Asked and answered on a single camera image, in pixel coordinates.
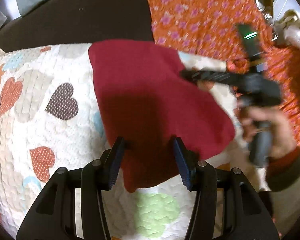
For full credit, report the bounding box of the dark red long-sleeve shirt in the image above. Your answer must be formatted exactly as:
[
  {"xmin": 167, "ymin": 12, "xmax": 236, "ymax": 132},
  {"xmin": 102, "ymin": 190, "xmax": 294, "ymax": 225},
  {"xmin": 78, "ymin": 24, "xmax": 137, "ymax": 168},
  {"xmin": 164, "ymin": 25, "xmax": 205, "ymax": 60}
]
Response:
[{"xmin": 88, "ymin": 40, "xmax": 235, "ymax": 193}]

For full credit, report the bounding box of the right hand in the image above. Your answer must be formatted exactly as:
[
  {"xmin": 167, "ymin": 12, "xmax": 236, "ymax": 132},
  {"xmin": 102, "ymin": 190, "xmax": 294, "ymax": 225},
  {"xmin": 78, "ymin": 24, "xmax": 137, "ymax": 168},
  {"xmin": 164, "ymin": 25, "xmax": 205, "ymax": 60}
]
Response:
[{"xmin": 238, "ymin": 106, "xmax": 296, "ymax": 159}]

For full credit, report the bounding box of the orange floral fabric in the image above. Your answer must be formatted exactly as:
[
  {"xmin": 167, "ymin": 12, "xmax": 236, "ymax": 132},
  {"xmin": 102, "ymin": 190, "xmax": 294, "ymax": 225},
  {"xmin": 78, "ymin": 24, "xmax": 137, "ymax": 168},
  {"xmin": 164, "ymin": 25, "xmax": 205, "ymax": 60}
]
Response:
[{"xmin": 148, "ymin": 0, "xmax": 300, "ymax": 147}]

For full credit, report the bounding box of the cream crumpled cloth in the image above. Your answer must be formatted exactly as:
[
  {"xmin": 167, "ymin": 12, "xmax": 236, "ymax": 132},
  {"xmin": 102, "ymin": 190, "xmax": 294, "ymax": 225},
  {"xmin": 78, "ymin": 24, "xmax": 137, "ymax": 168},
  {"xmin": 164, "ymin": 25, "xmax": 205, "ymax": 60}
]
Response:
[{"xmin": 274, "ymin": 9, "xmax": 300, "ymax": 50}]

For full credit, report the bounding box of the heart-patterned quilted bedspread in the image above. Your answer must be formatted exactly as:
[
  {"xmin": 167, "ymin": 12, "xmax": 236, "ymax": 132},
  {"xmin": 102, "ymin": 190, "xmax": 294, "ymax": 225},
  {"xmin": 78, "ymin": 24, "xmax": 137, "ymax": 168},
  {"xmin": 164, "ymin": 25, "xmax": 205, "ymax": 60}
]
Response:
[{"xmin": 0, "ymin": 42, "xmax": 273, "ymax": 240}]

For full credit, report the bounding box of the black cushion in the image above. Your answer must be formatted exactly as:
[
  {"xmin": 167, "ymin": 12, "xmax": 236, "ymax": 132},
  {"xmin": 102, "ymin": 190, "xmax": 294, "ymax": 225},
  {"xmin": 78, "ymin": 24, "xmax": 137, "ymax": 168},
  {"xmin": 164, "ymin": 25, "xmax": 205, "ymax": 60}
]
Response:
[{"xmin": 0, "ymin": 0, "xmax": 154, "ymax": 52}]

